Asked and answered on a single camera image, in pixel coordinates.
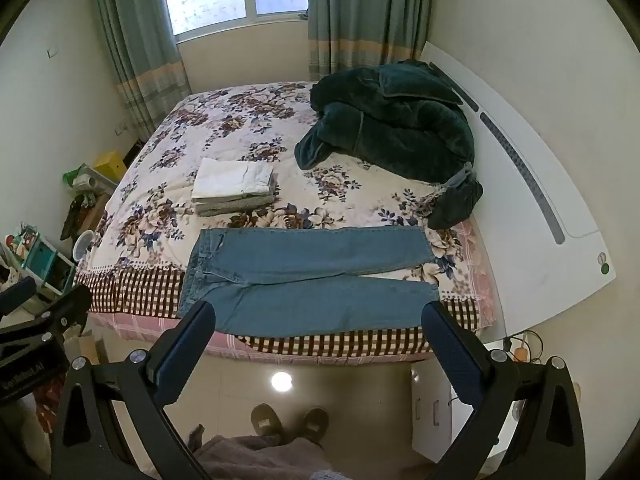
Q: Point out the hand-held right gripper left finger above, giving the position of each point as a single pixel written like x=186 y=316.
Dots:
x=184 y=355

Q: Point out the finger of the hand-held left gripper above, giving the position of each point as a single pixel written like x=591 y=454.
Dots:
x=65 y=310
x=17 y=294

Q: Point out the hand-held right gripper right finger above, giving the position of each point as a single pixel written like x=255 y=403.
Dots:
x=452 y=355

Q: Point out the blue denim pants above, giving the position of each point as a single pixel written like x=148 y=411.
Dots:
x=300 y=280

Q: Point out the grey folded pants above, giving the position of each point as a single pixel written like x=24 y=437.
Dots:
x=240 y=204

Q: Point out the white folded pants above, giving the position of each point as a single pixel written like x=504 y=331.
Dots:
x=225 y=177

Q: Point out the red patterned cloth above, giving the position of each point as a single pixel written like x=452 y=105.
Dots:
x=47 y=410

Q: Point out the teal toy shelf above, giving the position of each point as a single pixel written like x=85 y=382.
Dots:
x=47 y=262

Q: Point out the white bedside cabinet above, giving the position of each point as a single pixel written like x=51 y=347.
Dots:
x=435 y=400

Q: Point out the cardboard box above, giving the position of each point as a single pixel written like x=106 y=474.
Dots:
x=92 y=350

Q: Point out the white round bowl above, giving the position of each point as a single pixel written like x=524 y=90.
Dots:
x=85 y=246

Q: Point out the brown slipper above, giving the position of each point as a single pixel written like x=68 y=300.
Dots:
x=266 y=422
x=312 y=424

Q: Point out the grey side table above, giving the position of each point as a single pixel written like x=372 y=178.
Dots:
x=102 y=186

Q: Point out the person's grey robe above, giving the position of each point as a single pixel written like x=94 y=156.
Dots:
x=260 y=460

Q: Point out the green plastic bag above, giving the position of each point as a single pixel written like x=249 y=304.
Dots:
x=72 y=176

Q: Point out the yellow box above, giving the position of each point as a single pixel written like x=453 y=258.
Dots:
x=111 y=164

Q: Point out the white bed headboard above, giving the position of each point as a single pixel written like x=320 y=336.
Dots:
x=510 y=170

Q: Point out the dark green plush blanket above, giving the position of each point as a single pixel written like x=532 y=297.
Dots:
x=400 y=130

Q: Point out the floral bed blanket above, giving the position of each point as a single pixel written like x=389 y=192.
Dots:
x=240 y=125

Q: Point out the green striped curtain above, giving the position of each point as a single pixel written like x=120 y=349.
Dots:
x=365 y=15
x=135 y=35

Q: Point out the wall socket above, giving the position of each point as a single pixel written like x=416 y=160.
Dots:
x=119 y=128

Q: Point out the wall switch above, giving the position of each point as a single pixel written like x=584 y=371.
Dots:
x=53 y=52

